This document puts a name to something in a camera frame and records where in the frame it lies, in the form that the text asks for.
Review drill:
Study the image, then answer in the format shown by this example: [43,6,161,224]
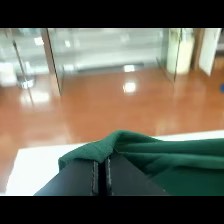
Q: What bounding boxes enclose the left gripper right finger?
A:
[104,151,170,197]

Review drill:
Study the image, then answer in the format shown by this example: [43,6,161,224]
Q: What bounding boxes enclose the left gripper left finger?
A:
[33,159,100,197]

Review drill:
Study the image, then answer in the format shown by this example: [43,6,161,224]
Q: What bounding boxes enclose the dark green T-shirt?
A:
[57,129,224,197]

